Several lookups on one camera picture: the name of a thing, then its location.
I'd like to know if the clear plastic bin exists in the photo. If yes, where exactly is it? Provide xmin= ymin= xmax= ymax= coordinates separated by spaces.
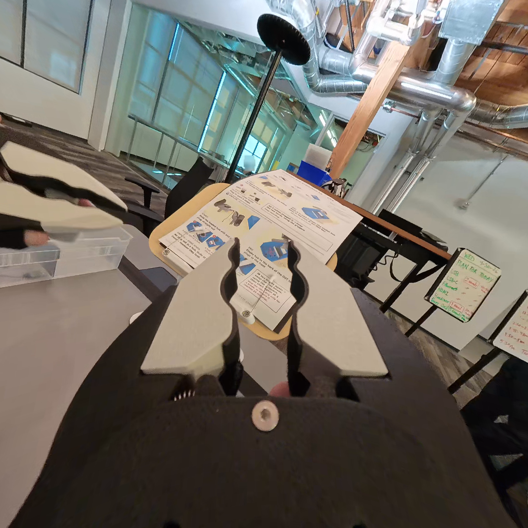
xmin=0 ymin=227 xmax=133 ymax=288

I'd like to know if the white easel board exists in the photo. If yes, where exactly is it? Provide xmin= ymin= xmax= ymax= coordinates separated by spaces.
xmin=425 ymin=248 xmax=502 ymax=324
xmin=493 ymin=291 xmax=528 ymax=364

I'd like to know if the instruction sheet on stand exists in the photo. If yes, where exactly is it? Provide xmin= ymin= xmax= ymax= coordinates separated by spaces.
xmin=149 ymin=183 xmax=339 ymax=340

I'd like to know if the wooden column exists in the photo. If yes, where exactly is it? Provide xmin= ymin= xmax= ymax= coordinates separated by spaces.
xmin=329 ymin=42 xmax=411 ymax=178

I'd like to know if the blue plastic bin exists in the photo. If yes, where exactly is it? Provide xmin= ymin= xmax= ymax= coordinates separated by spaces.
xmin=297 ymin=159 xmax=332 ymax=184

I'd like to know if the printed instruction sheet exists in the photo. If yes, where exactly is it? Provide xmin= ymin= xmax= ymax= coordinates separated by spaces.
xmin=159 ymin=169 xmax=364 ymax=318

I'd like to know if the glass railing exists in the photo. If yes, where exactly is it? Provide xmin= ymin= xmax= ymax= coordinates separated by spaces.
xmin=124 ymin=114 xmax=227 ymax=186

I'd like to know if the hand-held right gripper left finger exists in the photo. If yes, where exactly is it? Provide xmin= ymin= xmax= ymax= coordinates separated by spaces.
xmin=141 ymin=238 xmax=243 ymax=395

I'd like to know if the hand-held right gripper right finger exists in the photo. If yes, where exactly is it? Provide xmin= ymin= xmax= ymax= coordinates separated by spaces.
xmin=285 ymin=240 xmax=388 ymax=395

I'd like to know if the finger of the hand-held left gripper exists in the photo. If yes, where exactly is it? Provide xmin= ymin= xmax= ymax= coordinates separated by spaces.
xmin=0 ymin=141 xmax=129 ymax=212
xmin=0 ymin=180 xmax=124 ymax=234

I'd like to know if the black pole stand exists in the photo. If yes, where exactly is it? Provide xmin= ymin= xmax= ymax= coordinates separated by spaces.
xmin=225 ymin=13 xmax=312 ymax=184

